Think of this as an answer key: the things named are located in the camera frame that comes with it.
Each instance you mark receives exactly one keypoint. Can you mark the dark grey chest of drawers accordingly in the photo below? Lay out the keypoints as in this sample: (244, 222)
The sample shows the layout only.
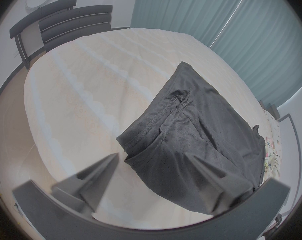
(76, 26)

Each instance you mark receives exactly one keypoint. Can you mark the white printed pillow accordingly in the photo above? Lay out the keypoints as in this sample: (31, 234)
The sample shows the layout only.
(274, 129)

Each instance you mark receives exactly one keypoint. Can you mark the black T-shirt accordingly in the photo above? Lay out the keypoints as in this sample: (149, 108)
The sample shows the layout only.
(191, 124)

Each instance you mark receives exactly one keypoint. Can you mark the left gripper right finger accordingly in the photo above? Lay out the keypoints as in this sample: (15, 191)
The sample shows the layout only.
(226, 189)

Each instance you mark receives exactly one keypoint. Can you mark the white printed garment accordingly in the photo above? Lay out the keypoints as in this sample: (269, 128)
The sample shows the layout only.
(271, 159)

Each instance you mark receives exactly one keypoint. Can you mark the blue-green curtain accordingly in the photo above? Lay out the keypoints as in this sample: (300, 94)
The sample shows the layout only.
(178, 6)
(271, 46)

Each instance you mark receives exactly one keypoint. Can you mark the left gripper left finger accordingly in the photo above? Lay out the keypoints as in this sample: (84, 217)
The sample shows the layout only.
(93, 184)

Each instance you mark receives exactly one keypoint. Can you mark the dark grey dressing table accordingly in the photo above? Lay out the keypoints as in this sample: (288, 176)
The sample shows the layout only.
(28, 22)

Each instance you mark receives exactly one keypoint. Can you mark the bed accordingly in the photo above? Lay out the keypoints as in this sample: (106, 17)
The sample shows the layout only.
(91, 84)

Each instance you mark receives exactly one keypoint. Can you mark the grey bedside table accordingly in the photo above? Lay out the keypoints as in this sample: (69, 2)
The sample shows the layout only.
(269, 110)

